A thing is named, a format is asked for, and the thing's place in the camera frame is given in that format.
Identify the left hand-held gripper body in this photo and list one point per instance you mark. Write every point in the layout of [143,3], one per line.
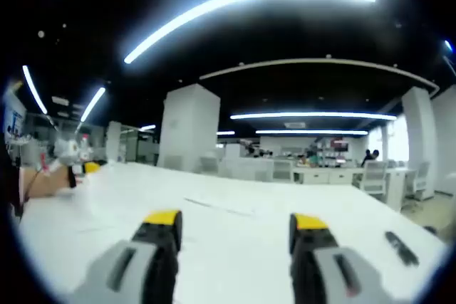
[73,149]

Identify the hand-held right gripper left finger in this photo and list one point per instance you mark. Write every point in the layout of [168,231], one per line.
[142,261]

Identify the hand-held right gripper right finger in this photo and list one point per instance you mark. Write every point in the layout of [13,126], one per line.
[320,265]

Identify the white square pillar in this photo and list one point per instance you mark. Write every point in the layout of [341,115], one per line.
[113,140]
[418,129]
[189,126]

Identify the person's black printed shirt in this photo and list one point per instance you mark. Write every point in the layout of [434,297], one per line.
[9,176]

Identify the black marker pen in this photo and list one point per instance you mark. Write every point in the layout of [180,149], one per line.
[400,248]

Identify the white office desk row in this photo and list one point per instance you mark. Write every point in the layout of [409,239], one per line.
[327,176]

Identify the white mesh office chair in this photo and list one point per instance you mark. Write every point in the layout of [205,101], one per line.
[420,179]
[373,176]
[209,166]
[282,170]

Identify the white product display shelf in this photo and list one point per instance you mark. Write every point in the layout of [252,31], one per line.
[322,158]

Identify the white desk partition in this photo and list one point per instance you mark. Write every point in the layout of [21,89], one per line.
[246,168]

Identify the ceiling air vent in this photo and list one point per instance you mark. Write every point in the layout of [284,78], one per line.
[295,125]

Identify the bright office window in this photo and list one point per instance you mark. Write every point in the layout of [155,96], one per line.
[397,140]

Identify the blue white wall board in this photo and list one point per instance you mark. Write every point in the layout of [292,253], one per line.
[14,120]

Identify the red wall screen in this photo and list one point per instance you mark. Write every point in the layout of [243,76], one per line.
[340,145]

